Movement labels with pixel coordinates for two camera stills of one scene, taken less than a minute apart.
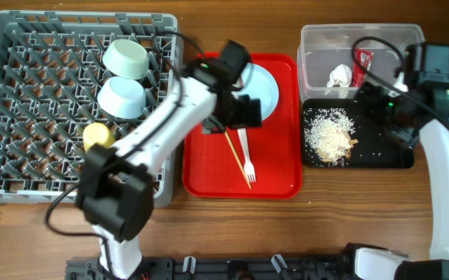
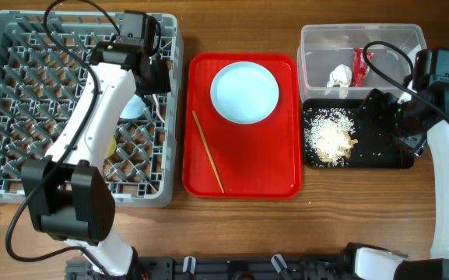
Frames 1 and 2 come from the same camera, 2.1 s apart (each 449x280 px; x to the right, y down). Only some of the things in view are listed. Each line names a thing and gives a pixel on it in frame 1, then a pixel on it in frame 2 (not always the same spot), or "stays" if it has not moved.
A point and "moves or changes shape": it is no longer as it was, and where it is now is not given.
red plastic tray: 211,169 stays
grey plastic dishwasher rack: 36,91 stays
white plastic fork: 249,169 moves or changes shape
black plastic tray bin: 335,134 stays
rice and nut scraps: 328,134 stays
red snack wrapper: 362,62 stays
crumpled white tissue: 341,76 stays
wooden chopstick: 238,159 to 210,157
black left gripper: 239,115 to 162,81
